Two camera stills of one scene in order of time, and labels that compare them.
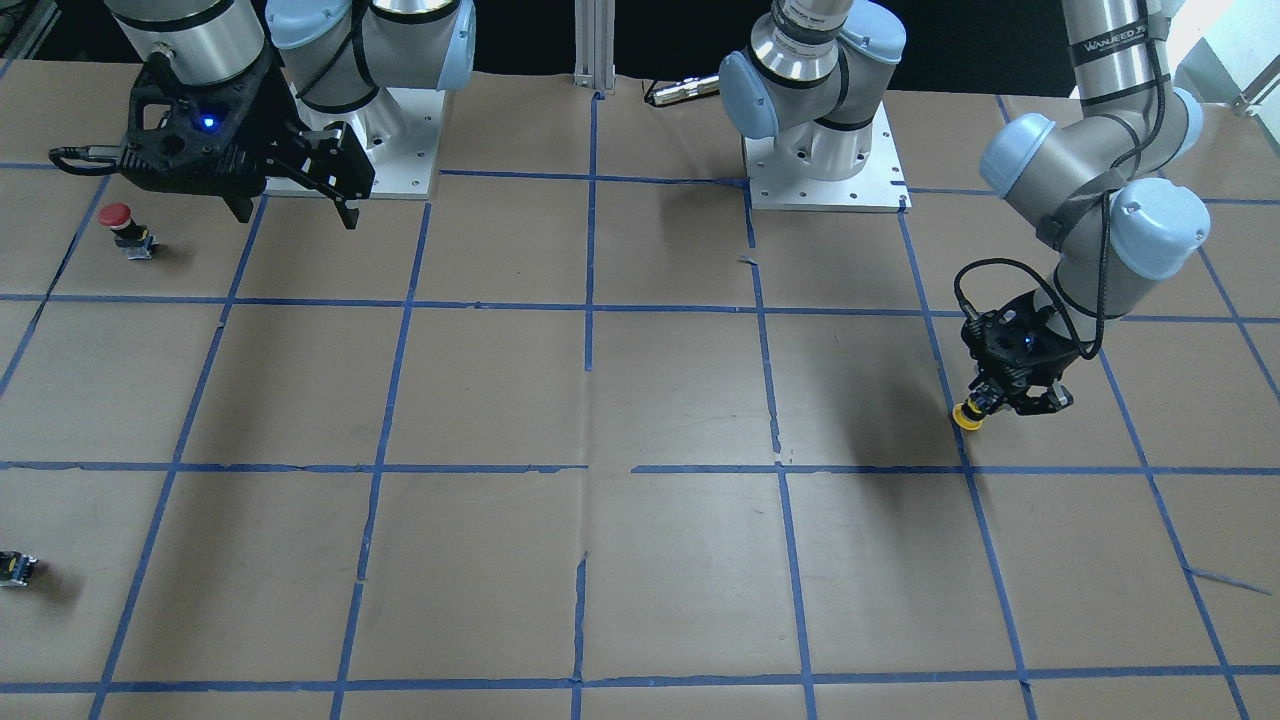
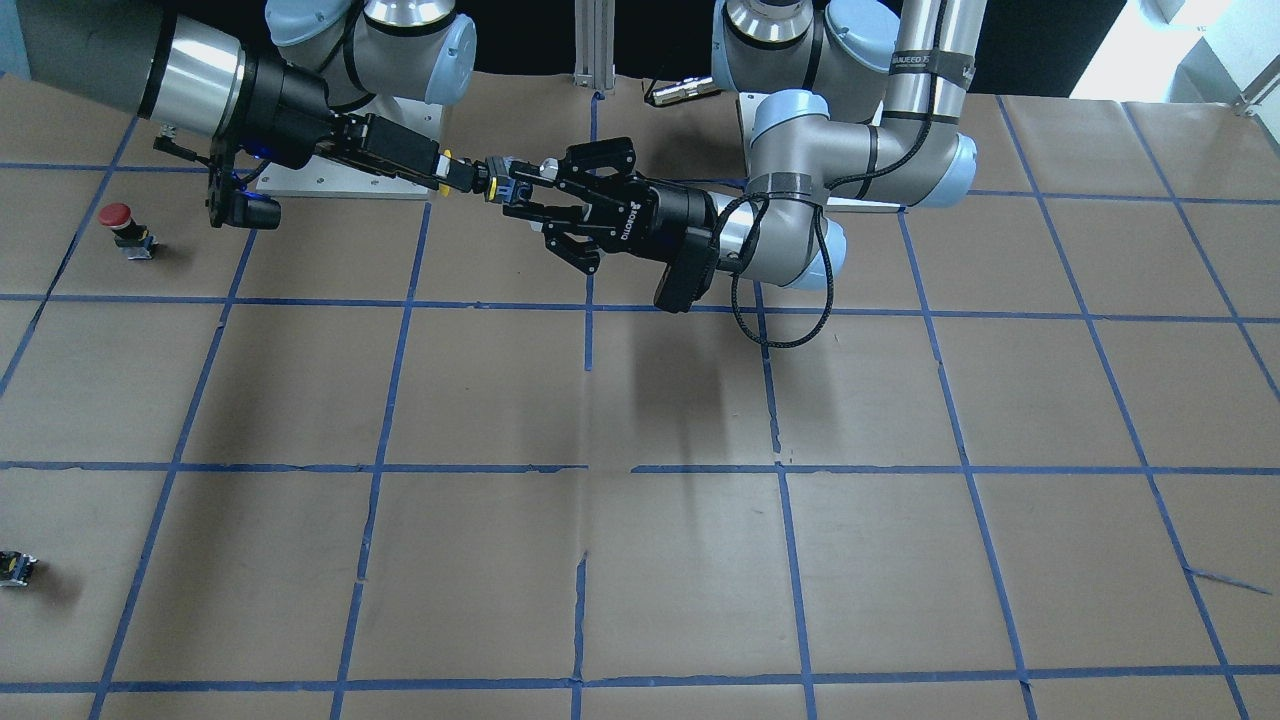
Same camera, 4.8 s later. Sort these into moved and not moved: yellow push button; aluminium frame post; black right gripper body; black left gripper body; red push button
Moved: black left gripper body; black right gripper body; yellow push button
Not moved: aluminium frame post; red push button
